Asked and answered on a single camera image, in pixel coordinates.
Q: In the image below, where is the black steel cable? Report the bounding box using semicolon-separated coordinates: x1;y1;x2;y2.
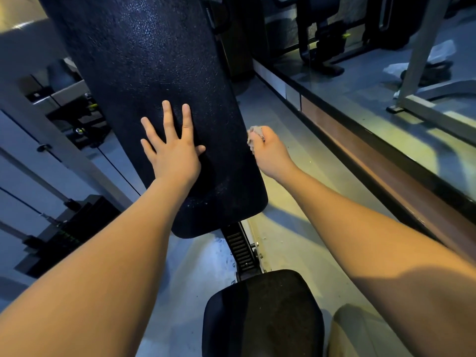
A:
94;144;142;197
0;186;61;226

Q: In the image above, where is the black weight plate stack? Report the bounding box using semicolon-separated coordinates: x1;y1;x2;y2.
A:
14;194;122;280

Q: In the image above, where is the black padded backrest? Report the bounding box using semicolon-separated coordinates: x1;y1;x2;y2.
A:
36;0;269;239

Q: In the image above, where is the person's left forearm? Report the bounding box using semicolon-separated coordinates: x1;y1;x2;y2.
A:
0;178;194;357

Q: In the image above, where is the person's right hand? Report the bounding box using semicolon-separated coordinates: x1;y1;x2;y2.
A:
247;125;301;183

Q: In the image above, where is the person's right forearm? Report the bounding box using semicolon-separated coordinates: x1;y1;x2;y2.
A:
282;169;476;357

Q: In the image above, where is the person's left hand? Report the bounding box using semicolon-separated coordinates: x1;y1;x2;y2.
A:
140;100;207;191

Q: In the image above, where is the brown partition base rail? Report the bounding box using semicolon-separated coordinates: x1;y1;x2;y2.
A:
252;58;476;263

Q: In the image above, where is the black padded seat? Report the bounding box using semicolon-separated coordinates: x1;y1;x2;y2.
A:
201;269;326;357

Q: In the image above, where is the beige cleaning cloth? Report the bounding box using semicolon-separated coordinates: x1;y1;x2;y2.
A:
246;125;266;154

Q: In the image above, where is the white cloth bundle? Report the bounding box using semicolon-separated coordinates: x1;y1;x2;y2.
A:
382;39;458;81

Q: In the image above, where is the black notched adjustment post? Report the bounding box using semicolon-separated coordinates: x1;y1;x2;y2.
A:
221;220;264;282

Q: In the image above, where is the chrome guide rod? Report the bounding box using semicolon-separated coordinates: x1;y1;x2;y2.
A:
0;219;45;250
0;146;82;212

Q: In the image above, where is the black seated gym machine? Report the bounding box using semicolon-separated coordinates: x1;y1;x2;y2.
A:
16;57;113;150

